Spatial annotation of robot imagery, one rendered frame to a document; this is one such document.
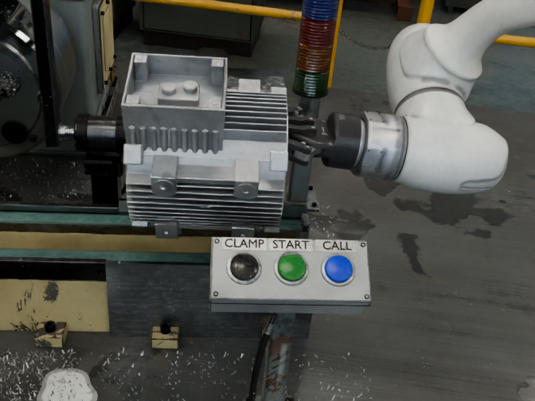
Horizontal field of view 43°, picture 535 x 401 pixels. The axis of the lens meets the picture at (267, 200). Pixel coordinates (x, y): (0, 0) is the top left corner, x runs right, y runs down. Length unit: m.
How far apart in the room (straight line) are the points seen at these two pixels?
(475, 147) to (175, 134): 0.39
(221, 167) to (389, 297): 0.41
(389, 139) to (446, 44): 0.18
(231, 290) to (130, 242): 0.37
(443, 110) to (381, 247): 0.37
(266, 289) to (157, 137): 0.25
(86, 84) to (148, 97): 0.51
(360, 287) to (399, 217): 0.61
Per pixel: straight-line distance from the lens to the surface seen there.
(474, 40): 0.99
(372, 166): 0.90
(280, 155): 0.83
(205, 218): 0.88
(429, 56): 0.99
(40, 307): 1.01
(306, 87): 1.18
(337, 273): 0.72
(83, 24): 1.33
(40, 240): 1.07
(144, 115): 0.82
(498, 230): 1.36
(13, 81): 1.12
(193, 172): 0.84
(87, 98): 1.38
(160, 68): 0.89
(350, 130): 0.89
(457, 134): 0.93
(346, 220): 1.28
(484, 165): 0.94
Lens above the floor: 1.51
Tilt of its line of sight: 33 degrees down
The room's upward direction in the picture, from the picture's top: 5 degrees clockwise
